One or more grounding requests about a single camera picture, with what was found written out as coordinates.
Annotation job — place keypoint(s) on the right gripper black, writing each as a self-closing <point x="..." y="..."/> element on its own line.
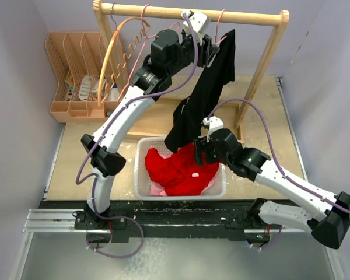
<point x="202" y="144"/>

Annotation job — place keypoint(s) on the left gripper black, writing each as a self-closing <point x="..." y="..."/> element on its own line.
<point x="206" y="51"/>

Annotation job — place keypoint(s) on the red t shirt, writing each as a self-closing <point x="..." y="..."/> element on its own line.
<point x="178" y="172"/>

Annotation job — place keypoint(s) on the pink tank top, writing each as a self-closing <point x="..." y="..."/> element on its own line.
<point x="160" y="191"/>

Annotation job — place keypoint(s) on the pink wire hanger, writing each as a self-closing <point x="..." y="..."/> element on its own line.
<point x="132" y="47"/>
<point x="217" y="39"/>

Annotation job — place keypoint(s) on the orange hanger with metal hook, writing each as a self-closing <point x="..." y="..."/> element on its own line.
<point x="110" y="70"/>

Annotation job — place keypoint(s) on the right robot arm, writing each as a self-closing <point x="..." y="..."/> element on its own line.
<point x="323" y="214"/>

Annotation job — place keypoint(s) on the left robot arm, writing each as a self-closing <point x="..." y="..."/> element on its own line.
<point x="102" y="146"/>

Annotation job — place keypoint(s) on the black t shirt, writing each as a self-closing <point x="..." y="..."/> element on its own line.
<point x="189" y="114"/>

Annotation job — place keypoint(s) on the white plastic basket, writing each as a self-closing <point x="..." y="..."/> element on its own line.
<point x="143" y="184"/>

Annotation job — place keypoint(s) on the wooden clothes rack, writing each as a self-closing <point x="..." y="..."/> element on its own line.
<point x="277" y="22"/>

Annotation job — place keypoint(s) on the white green box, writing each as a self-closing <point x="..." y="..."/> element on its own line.
<point x="94" y="90"/>

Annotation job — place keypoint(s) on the peach plastic file organizer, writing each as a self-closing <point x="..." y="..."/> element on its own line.
<point x="74" y="55"/>

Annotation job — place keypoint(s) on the white leaflet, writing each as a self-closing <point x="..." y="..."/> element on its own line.
<point x="84" y="89"/>

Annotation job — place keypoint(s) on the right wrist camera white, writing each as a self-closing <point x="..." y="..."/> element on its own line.
<point x="212" y="124"/>

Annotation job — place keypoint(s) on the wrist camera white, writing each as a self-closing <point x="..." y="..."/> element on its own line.
<point x="212" y="124"/>
<point x="198" y="20"/>

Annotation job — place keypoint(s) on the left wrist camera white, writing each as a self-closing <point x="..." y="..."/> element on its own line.
<point x="198" y="20"/>

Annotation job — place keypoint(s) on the aluminium frame rail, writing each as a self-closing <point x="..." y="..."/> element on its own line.
<point x="197" y="219"/>

